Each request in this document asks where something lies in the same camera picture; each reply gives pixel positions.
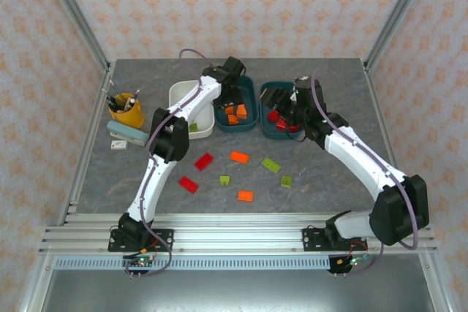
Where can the small orange lego brick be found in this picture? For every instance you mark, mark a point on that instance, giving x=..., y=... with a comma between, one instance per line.
x=233, y=119
x=229, y=110

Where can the small red lego brick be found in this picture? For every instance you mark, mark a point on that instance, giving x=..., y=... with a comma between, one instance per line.
x=294, y=128
x=281, y=124
x=272, y=116

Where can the small green lego brick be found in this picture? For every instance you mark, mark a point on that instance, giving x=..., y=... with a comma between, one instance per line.
x=225, y=179
x=286, y=181
x=193, y=127

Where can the long orange lego brick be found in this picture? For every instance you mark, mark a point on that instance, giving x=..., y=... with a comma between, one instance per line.
x=239, y=157

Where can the long red lego brick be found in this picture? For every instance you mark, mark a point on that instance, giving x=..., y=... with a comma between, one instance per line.
x=189, y=185
x=203, y=161

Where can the long green lego brick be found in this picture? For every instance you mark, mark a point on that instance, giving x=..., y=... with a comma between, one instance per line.
x=271, y=164

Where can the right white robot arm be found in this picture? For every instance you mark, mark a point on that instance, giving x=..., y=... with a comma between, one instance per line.
x=365, y=169

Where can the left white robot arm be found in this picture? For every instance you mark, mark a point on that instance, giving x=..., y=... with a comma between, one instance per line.
x=153, y=188

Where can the teal bin with red bricks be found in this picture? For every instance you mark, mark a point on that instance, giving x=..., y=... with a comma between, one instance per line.
x=265, y=122

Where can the teal bin with orange bricks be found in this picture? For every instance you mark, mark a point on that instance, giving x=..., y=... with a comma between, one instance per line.
x=248, y=122

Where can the white plastic bin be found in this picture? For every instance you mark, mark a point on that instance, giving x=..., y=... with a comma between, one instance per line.
x=179, y=93

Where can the blue capped pen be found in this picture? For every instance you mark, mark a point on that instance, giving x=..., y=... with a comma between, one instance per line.
x=136, y=95

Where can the yellow pen cup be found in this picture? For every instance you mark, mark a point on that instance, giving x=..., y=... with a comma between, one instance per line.
x=129, y=114

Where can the white marker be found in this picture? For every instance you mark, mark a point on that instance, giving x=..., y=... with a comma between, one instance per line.
x=128, y=103

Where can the light blue stapler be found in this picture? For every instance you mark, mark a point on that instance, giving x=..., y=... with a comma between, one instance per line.
x=128, y=133

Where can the thin metal rod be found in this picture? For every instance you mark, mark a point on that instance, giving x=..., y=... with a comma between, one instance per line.
x=116, y=89

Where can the black marker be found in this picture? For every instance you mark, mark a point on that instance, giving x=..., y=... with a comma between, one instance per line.
x=112, y=102

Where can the right controller board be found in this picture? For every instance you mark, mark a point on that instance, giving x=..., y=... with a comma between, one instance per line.
x=352, y=261

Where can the controller board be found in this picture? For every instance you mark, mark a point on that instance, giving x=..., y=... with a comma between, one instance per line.
x=352, y=261
x=140, y=261

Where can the left controller board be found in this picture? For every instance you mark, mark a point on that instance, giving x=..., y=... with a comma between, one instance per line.
x=140, y=261

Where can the grey metal sheet panel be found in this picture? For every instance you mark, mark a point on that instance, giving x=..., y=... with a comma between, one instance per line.
x=237, y=290

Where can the right aluminium table rail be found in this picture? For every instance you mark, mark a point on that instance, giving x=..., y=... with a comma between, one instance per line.
x=390, y=144

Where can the aluminium table rail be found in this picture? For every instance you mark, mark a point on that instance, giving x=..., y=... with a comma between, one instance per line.
x=390, y=144
x=87, y=144

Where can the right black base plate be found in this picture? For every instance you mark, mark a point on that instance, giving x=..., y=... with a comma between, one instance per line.
x=311, y=239

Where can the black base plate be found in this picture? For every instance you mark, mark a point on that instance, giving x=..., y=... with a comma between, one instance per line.
x=311, y=239
x=164, y=239

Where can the right aluminium upright post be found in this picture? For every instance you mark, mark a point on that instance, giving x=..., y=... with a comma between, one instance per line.
x=395, y=16

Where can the aluminium upright post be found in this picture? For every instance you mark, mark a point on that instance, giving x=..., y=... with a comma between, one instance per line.
x=395, y=16
x=77, y=16

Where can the aluminium mounting rail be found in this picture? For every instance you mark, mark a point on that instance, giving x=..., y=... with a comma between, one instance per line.
x=237, y=235

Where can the left aluminium table rail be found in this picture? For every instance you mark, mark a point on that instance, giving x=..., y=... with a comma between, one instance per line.
x=87, y=144

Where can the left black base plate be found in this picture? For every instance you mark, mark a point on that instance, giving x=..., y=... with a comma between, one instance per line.
x=164, y=239

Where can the left aluminium upright post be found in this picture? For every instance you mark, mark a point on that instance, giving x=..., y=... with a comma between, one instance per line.
x=77, y=16

